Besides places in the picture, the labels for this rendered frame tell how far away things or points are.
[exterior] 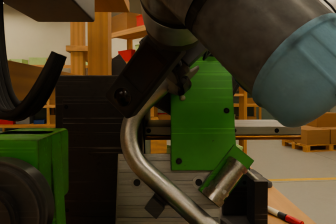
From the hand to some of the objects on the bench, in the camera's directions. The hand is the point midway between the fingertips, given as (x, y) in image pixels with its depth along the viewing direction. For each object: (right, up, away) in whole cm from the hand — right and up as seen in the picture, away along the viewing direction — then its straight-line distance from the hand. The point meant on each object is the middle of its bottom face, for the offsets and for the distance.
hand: (163, 84), depth 51 cm
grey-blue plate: (+16, -32, +22) cm, 42 cm away
